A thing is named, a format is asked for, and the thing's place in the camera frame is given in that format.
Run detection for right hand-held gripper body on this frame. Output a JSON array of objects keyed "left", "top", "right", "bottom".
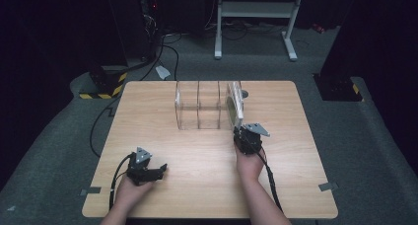
[{"left": 234, "top": 122, "right": 271, "bottom": 156}]

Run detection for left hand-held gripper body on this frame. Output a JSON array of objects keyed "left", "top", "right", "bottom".
[{"left": 126, "top": 146, "right": 155, "bottom": 188}]

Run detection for green leaf picture book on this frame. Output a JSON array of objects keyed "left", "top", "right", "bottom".
[{"left": 226, "top": 81, "right": 245, "bottom": 129}]

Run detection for clear acrylic book rack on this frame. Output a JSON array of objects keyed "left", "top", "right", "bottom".
[{"left": 174, "top": 80, "right": 245, "bottom": 131}]

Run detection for person's right hand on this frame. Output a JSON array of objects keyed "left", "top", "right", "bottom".
[{"left": 234, "top": 146, "right": 266, "bottom": 184}]

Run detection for person's left hand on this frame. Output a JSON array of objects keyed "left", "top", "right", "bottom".
[{"left": 114, "top": 176, "right": 156, "bottom": 210}]

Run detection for grey tape strip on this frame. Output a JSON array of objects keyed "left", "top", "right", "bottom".
[
  {"left": 317, "top": 182, "right": 339, "bottom": 192},
  {"left": 79, "top": 187, "right": 103, "bottom": 197}
]

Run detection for black striped stand base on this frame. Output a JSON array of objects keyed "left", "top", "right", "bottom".
[
  {"left": 78, "top": 64, "right": 129, "bottom": 101},
  {"left": 313, "top": 73, "right": 365, "bottom": 103}
]

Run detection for white paper scrap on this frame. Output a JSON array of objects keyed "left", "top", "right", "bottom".
[{"left": 154, "top": 64, "right": 172, "bottom": 81}]

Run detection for white metal stand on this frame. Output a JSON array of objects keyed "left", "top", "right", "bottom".
[{"left": 213, "top": 0, "right": 307, "bottom": 62}]

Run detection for small red object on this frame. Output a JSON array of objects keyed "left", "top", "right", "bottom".
[{"left": 311, "top": 23, "right": 327, "bottom": 35}]

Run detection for black computer tower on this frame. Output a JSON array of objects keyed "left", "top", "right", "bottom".
[{"left": 104, "top": 0, "right": 165, "bottom": 63}]

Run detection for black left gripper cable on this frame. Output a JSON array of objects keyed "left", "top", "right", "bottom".
[{"left": 108, "top": 153, "right": 133, "bottom": 211}]

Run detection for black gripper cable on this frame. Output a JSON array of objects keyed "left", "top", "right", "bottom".
[
  {"left": 108, "top": 153, "right": 133, "bottom": 211},
  {"left": 256, "top": 149, "right": 284, "bottom": 213}
]

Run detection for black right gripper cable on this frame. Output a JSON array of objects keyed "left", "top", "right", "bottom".
[{"left": 256, "top": 149, "right": 284, "bottom": 213}]

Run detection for black floor cable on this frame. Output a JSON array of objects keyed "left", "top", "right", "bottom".
[
  {"left": 89, "top": 96, "right": 122, "bottom": 159},
  {"left": 139, "top": 33, "right": 182, "bottom": 82}
]

